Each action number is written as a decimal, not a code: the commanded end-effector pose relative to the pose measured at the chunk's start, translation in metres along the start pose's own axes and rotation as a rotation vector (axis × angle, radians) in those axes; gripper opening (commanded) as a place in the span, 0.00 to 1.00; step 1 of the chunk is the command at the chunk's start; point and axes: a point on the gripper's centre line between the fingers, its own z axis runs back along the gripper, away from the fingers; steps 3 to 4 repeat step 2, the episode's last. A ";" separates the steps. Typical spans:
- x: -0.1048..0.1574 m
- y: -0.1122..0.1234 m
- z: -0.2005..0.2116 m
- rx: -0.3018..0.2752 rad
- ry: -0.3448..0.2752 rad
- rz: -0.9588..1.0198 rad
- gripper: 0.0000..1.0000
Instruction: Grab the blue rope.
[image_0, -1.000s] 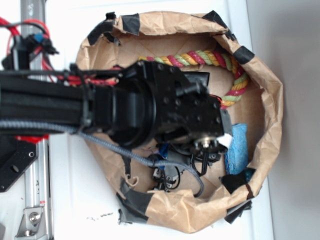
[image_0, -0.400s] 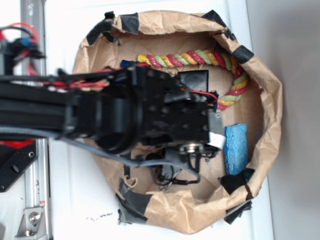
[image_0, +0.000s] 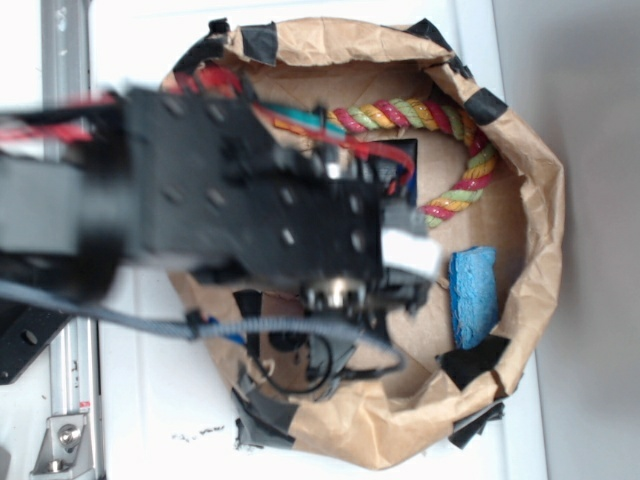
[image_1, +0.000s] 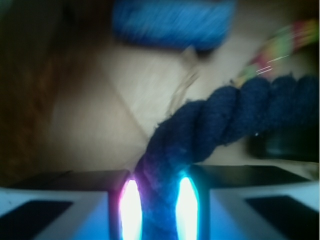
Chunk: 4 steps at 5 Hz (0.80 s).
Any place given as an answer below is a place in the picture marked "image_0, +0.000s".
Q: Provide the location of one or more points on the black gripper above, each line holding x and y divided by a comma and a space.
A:
314, 265

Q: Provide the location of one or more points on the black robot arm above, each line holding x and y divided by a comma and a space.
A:
141, 182

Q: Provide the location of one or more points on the black square pouch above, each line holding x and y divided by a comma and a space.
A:
400, 148

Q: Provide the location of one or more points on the blue sponge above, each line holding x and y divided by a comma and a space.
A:
473, 295

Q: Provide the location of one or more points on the brown paper bag bin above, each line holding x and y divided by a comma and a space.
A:
485, 178

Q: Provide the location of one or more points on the aluminium extrusion rail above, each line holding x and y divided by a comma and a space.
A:
73, 353

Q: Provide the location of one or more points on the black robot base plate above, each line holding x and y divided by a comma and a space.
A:
25, 332

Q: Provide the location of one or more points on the metal corner bracket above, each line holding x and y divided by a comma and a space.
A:
66, 451

